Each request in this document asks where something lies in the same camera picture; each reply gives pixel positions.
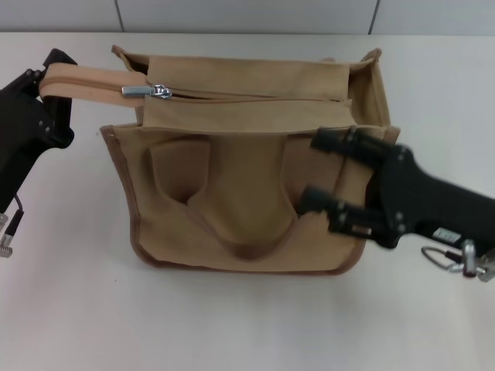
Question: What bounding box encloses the khaki canvas food bag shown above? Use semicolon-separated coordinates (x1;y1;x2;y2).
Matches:
40;44;400;277

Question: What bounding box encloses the right gripper cable with connector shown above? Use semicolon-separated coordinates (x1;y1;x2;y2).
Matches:
421;239;484;280

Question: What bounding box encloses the silver metal zipper slider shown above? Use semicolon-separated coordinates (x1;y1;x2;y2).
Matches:
121;83;172;101

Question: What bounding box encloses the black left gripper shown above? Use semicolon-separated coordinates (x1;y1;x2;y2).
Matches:
0;47;79;214

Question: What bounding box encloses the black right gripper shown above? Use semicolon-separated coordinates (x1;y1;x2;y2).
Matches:
299;126;495;251

